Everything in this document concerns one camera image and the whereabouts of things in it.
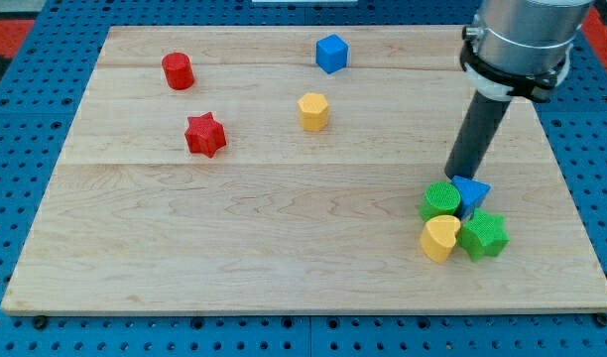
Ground light wooden board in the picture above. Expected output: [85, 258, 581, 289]
[1, 26, 607, 316]

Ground red star block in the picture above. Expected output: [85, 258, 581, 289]
[184, 112, 227, 158]

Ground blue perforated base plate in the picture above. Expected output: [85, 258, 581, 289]
[0, 1, 607, 356]

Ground yellow heart block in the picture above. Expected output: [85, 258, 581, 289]
[420, 215, 461, 263]

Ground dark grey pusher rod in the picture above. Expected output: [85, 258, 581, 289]
[444, 91, 511, 179]

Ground blue triangle block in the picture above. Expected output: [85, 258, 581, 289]
[451, 176, 491, 219]

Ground yellow hexagon block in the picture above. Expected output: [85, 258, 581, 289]
[298, 92, 329, 132]

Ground blue cube block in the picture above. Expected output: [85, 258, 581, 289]
[315, 34, 349, 74]

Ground green star block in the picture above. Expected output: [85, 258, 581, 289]
[457, 208, 510, 262]

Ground red cylinder block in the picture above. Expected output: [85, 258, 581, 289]
[162, 53, 194, 90]

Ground green cylinder block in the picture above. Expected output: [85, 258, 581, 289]
[419, 181, 461, 222]

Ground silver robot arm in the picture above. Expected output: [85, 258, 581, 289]
[460, 0, 593, 103]

